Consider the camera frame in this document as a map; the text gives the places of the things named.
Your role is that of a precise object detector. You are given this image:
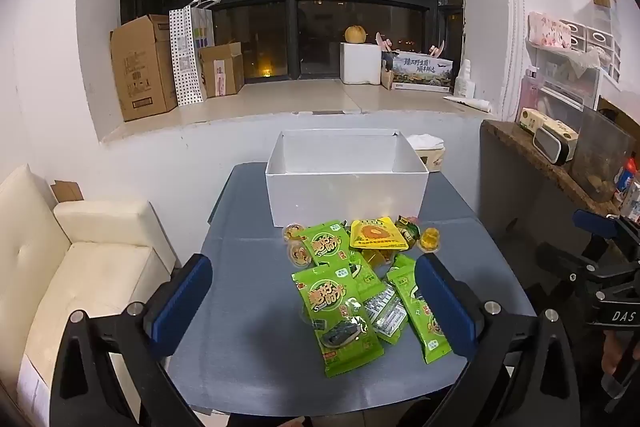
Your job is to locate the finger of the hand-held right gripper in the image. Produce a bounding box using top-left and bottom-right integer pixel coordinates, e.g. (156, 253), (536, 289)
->
(536, 242), (608, 279)
(572, 208), (626, 241)

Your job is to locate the person's right hand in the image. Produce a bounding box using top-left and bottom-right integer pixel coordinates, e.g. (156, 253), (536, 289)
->
(601, 332), (640, 376)

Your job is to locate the plain yellow jelly cup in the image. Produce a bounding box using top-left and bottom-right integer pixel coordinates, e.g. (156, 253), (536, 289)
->
(417, 228), (443, 254)

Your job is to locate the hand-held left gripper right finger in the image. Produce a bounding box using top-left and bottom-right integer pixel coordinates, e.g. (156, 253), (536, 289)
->
(414, 252), (596, 427)

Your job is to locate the white tube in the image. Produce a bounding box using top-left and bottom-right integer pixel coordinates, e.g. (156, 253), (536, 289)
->
(442, 94), (494, 113)

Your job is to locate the white foam box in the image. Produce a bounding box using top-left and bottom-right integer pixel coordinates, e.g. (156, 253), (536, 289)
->
(340, 42), (384, 86)

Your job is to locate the large brown cardboard box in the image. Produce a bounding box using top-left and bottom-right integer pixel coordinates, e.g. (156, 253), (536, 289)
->
(110, 14), (179, 122)

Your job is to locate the clear yellow candy packet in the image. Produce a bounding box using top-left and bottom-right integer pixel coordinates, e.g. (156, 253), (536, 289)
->
(360, 248), (396, 270)

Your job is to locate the pink bottle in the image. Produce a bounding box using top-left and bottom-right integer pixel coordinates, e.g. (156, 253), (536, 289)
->
(516, 67), (544, 114)

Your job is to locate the clear plastic container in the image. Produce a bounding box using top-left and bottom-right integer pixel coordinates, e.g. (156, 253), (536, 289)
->
(570, 107), (637, 204)

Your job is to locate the brown cardboard piece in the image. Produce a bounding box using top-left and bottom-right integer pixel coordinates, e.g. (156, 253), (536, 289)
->
(50, 180), (84, 204)

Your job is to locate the small dark green packet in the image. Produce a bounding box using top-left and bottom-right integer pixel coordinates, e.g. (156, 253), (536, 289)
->
(395, 216), (421, 244)

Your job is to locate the yellow snack packet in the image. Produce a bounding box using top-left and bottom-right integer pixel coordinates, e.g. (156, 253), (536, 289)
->
(348, 217), (412, 251)

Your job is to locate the white cardboard box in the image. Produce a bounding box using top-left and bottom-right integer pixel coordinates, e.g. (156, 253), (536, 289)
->
(265, 129), (430, 228)

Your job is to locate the pink floral pouch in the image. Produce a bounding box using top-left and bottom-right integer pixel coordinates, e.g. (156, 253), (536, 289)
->
(528, 11), (574, 48)

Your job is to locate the blue and red bottle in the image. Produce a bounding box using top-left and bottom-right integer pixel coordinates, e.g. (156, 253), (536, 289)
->
(615, 157), (640, 223)

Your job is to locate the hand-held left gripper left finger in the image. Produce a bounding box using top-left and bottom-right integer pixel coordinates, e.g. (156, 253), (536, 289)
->
(50, 253), (236, 427)

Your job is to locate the cream leather sofa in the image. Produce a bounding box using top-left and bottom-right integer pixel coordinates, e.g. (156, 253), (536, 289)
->
(0, 164), (177, 419)

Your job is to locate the white plastic bottle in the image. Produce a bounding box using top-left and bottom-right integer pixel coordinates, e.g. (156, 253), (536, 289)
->
(454, 59), (476, 100)

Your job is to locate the grey-blue tablecloth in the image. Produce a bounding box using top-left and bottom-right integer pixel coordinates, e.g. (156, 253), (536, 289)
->
(167, 162), (538, 415)

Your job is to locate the small open cardboard box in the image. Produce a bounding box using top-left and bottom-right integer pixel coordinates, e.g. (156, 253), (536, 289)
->
(199, 42), (246, 98)

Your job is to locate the tissue box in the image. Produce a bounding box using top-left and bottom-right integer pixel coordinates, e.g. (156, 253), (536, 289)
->
(406, 134), (447, 172)

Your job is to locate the cream rectangular box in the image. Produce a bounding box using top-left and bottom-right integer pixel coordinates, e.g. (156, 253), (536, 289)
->
(519, 107), (581, 142)

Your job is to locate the small brown paper box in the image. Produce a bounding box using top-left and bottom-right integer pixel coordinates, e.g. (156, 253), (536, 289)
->
(380, 52), (396, 90)

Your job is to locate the clear plastic drawer organizer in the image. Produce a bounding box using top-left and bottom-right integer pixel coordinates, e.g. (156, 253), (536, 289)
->
(525, 12), (623, 118)

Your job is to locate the white dotted paper bag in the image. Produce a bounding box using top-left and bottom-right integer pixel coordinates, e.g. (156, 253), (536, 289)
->
(169, 0), (222, 106)

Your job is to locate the printed landscape carton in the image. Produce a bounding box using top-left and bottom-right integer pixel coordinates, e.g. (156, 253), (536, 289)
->
(390, 50), (455, 93)

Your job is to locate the grey small speaker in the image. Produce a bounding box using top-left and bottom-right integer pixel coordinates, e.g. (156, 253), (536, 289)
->
(532, 127), (577, 166)

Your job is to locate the brown-topped side cabinet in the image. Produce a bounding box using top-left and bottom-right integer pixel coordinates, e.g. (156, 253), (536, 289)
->
(479, 119), (623, 268)

